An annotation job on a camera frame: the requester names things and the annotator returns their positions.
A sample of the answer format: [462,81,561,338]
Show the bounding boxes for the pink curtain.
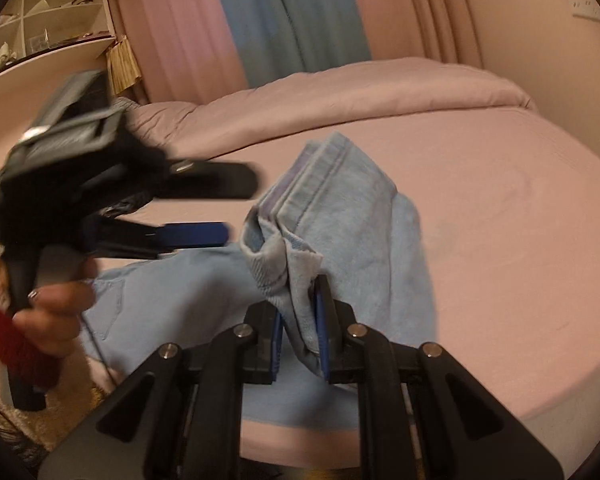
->
[112,0,249,104]
[342,0,487,69]

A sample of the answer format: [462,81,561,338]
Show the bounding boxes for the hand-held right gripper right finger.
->
[312,275,565,480]

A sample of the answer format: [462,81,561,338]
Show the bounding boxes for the white wall shelf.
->
[0,0,118,92]

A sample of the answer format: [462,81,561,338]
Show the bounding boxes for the person's left hand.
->
[12,280,96,356]

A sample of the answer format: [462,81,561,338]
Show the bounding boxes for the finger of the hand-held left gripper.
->
[85,220,232,262]
[164,160,259,201]

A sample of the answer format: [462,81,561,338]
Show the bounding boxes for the pink duvet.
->
[115,57,538,161]

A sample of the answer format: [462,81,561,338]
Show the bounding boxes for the blue curtain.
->
[207,0,373,89]

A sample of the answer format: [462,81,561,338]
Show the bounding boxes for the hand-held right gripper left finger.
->
[40,301,286,480]

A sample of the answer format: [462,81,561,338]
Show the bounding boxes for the white wall socket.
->
[567,0,600,24]

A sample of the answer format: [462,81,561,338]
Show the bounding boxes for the yellow fringe hanging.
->
[105,35,143,96]

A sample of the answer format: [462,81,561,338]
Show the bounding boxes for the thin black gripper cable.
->
[81,317,121,393]

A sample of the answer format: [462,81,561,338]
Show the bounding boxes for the light blue pants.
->
[82,132,437,431]

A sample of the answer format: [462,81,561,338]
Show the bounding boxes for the pink bed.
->
[95,57,600,476]

